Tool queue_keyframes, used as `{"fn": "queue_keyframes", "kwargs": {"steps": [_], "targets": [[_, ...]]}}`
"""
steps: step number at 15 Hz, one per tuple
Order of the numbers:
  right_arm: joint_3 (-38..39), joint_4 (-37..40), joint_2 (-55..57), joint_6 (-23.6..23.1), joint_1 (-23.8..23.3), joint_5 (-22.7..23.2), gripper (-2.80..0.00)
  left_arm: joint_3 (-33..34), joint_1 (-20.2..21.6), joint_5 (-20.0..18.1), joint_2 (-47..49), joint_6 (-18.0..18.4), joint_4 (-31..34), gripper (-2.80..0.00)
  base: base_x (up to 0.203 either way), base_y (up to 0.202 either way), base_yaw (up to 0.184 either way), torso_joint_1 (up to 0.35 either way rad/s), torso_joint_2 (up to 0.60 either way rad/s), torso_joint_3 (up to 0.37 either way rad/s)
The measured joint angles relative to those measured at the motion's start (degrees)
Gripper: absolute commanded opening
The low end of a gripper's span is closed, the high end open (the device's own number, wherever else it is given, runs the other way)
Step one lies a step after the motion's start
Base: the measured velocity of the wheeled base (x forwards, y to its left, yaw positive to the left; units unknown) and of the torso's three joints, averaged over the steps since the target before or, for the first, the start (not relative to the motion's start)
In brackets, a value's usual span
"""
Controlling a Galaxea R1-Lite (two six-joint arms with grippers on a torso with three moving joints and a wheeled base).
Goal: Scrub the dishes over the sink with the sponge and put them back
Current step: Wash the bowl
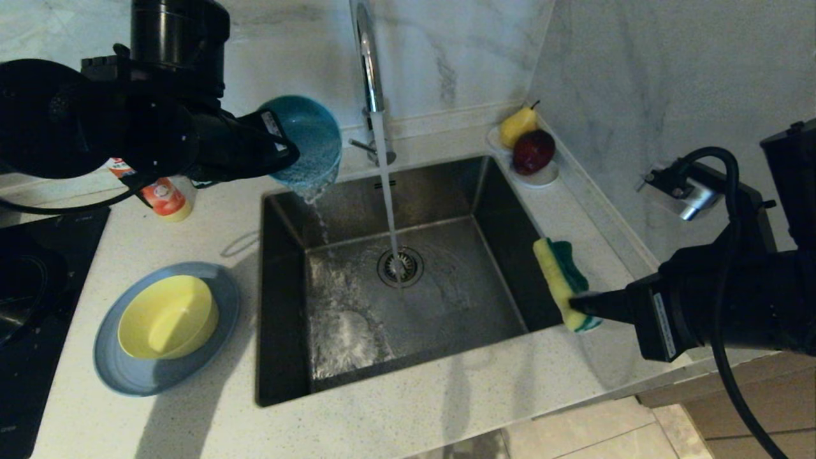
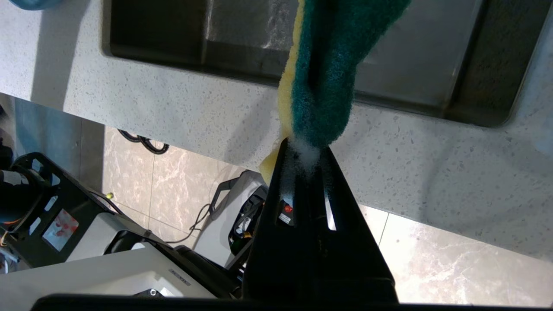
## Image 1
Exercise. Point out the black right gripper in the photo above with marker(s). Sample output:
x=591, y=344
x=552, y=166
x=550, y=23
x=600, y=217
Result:
x=752, y=306

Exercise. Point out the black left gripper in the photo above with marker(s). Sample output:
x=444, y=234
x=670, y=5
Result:
x=236, y=146

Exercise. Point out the teal bowl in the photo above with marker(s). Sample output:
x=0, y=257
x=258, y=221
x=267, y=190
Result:
x=312, y=140

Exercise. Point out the green and yellow sponge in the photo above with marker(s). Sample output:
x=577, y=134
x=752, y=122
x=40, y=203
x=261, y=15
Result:
x=554, y=274

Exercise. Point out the orange dish soap bottle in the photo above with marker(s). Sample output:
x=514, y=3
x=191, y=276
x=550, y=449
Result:
x=172, y=204

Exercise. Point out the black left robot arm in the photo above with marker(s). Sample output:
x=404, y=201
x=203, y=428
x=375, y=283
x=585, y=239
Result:
x=64, y=115

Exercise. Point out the stainless steel sink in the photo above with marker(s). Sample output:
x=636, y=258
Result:
x=446, y=191

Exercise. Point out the metal sink drain strainer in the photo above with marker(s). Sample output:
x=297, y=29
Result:
x=413, y=273

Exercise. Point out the chrome kitchen faucet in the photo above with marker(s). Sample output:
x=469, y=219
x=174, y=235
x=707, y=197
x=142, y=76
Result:
x=370, y=70

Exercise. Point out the small white dish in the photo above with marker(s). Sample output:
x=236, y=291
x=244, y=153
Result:
x=542, y=180

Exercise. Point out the red apple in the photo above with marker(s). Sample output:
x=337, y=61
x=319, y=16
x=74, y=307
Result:
x=531, y=153

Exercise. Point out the yellow pear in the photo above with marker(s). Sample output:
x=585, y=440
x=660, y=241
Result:
x=513, y=129

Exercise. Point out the yellow bowl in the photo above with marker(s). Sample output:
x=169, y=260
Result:
x=167, y=319

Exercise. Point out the wooden cabinet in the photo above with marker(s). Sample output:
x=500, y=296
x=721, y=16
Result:
x=790, y=408

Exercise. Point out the black right wrist motor cylinder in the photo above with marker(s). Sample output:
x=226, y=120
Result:
x=794, y=185

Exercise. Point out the grey-blue plate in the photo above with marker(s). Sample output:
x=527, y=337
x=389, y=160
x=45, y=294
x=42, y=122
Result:
x=159, y=380

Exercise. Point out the black induction cooktop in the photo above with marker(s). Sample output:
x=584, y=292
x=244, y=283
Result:
x=38, y=287

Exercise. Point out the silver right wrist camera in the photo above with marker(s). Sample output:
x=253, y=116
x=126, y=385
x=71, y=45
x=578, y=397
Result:
x=692, y=199

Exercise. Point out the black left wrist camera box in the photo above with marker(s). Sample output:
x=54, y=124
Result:
x=178, y=44

